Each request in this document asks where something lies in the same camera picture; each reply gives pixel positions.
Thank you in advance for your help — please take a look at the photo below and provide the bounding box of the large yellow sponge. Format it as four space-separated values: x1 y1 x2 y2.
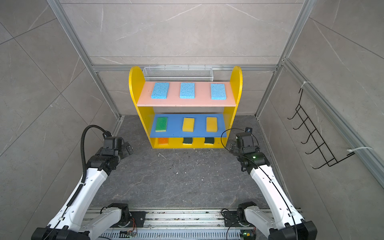
206 117 218 133

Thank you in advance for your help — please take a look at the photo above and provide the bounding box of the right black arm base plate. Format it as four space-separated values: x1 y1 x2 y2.
221 209 250 227

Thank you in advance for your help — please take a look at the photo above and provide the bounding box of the dark green wavy sponge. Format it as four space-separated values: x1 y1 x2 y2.
183 138 193 145
204 138 215 145

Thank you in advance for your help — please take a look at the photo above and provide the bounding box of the bright green yellow sponge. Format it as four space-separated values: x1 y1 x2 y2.
155 117 168 133

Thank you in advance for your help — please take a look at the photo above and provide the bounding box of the small yellow sponge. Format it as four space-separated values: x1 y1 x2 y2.
182 118 195 133

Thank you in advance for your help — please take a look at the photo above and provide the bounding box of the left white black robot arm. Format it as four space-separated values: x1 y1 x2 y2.
31 137 133 240

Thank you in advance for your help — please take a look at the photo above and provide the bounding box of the black wire hook rack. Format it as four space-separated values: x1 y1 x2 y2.
287 89 355 170

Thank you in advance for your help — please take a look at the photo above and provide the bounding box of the orange yellow sponge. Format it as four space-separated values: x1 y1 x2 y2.
158 138 169 145

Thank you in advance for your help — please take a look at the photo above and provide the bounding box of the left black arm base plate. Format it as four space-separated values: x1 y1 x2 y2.
117 211 147 229

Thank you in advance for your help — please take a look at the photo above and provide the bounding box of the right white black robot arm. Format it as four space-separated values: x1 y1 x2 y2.
229 132 318 240

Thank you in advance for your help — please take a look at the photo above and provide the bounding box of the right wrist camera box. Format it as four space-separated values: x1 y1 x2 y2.
245 127 253 134

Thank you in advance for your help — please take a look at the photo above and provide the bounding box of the yellow shelf with coloured boards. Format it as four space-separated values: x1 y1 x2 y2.
129 66 243 149

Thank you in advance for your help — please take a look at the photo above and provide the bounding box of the light blue sponge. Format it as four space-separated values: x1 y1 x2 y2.
180 83 195 99
151 82 170 100
211 84 227 100

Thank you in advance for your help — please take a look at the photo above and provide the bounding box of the left black corrugated cable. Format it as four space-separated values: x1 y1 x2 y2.
80 124 112 184

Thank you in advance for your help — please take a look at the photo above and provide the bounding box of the aluminium rail base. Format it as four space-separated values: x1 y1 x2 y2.
65 209 308 240

